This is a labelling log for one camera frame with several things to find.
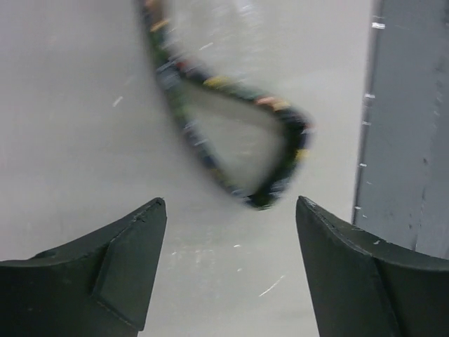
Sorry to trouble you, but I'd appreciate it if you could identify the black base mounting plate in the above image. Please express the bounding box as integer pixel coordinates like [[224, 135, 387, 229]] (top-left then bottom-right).
[[351, 0, 449, 260]]

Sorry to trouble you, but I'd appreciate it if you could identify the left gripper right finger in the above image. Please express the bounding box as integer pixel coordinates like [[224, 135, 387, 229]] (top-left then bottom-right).
[[295, 196, 448, 337]]

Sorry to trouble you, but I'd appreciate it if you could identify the green floral tie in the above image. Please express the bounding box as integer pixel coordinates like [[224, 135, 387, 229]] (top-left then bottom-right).
[[136, 1, 311, 211]]

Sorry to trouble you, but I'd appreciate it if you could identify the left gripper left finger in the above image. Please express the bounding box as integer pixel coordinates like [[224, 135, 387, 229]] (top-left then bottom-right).
[[1, 198, 166, 336]]

